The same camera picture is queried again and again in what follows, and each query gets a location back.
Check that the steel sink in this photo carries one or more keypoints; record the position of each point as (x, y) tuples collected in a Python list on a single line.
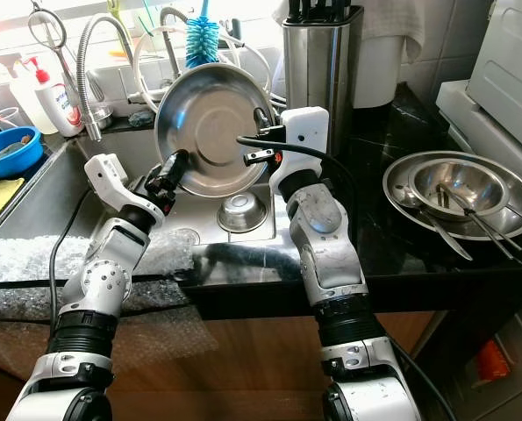
[(28, 197)]

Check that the small steel cup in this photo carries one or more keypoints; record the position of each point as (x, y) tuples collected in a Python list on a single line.
[(103, 116)]

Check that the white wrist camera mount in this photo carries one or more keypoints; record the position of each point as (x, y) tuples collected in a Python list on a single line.
[(304, 136), (111, 180)]

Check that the steel chopstick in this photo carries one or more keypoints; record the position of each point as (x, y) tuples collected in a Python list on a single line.
[(502, 239), (515, 219)]

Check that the bubble wrap edge padding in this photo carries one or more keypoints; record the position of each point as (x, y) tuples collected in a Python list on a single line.
[(24, 263)]

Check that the wooden cabinet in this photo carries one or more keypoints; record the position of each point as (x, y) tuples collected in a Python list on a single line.
[(234, 368)]

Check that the steel knife block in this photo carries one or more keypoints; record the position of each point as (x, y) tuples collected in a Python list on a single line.
[(322, 61)]

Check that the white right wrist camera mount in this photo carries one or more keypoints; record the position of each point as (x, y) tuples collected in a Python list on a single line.
[(304, 136)]

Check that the white towel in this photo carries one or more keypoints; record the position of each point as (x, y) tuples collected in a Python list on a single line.
[(392, 53)]

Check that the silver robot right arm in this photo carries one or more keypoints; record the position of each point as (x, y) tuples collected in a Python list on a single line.
[(331, 254)]

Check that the steel plate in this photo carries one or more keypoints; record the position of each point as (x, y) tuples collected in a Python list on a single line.
[(515, 180), (212, 127)]

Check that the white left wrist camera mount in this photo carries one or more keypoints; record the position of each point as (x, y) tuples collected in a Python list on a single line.
[(111, 180)]

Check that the flexible steel faucet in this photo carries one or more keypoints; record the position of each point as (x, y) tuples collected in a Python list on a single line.
[(85, 83)]

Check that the blue plastic bowl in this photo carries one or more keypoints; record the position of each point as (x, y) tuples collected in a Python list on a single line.
[(15, 162)]

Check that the blue bottle brush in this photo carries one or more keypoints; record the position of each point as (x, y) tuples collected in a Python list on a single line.
[(202, 44)]

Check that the orange plastic tag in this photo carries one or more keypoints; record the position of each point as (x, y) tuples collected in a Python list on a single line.
[(490, 360)]

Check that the chrome tap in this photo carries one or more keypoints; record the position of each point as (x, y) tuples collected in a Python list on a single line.
[(168, 48)]

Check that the green plastic utensil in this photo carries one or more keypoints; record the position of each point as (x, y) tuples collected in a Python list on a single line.
[(117, 9)]

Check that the steel bowl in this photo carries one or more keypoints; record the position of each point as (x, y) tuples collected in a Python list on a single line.
[(445, 175), (241, 213)]

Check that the steel spoon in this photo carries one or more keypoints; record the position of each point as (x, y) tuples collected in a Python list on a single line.
[(405, 196)]

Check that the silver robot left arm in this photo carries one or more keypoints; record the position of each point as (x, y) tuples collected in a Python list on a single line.
[(111, 272)]

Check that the white washing machine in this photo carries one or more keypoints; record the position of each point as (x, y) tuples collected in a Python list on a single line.
[(511, 61)]

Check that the white spray bottle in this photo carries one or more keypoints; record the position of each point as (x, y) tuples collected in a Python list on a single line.
[(19, 92)]

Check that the white red-pump soap bottle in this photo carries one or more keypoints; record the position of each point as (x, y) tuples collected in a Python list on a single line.
[(54, 105)]

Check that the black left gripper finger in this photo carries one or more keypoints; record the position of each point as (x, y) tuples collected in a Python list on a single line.
[(179, 167)]

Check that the green scrubber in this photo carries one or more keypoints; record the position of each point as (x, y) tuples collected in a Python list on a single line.
[(139, 118)]

